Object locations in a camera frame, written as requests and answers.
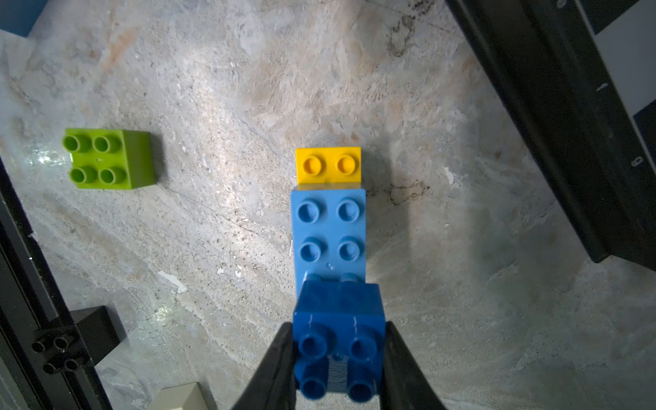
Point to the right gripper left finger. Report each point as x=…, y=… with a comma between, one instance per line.
x=273, y=385

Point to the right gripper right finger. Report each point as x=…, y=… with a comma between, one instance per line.
x=404, y=385

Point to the cream square brick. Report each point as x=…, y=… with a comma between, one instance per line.
x=182, y=397

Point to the dark blue square brick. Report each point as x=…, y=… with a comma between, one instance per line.
x=339, y=335

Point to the light blue long brick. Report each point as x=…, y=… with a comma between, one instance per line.
x=329, y=224

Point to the black square brick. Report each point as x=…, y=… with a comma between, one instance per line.
x=82, y=343

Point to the yellow square brick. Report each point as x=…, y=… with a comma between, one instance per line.
x=328, y=165

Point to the lime green square brick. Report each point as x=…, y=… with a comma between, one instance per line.
x=109, y=159

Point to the black grey chessboard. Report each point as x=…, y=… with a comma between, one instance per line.
x=578, y=80

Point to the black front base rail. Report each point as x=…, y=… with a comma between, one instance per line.
x=30, y=299

